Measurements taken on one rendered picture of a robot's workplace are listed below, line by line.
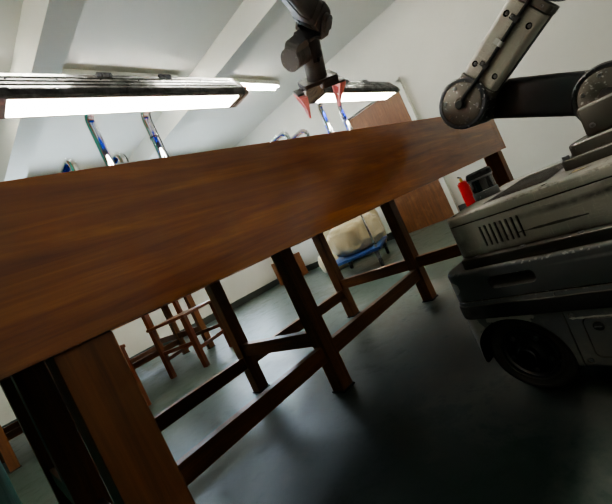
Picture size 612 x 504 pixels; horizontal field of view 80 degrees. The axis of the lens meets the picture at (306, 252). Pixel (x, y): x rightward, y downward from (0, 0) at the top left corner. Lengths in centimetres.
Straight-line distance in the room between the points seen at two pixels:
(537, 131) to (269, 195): 490
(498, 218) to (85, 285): 82
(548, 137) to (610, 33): 109
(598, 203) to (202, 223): 73
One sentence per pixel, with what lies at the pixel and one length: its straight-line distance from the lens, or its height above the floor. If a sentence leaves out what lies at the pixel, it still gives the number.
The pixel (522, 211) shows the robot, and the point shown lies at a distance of 93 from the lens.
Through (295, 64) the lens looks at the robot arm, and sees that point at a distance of 103.
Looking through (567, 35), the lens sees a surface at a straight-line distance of 540.
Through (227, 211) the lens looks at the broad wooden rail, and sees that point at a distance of 56.
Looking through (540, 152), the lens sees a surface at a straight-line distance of 539.
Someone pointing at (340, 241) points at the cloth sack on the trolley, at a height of 41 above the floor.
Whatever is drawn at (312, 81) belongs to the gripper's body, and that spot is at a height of 97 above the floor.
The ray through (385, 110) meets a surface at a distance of 589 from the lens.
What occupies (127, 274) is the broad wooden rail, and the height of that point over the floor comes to 63.
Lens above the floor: 58
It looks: 2 degrees down
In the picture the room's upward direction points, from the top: 25 degrees counter-clockwise
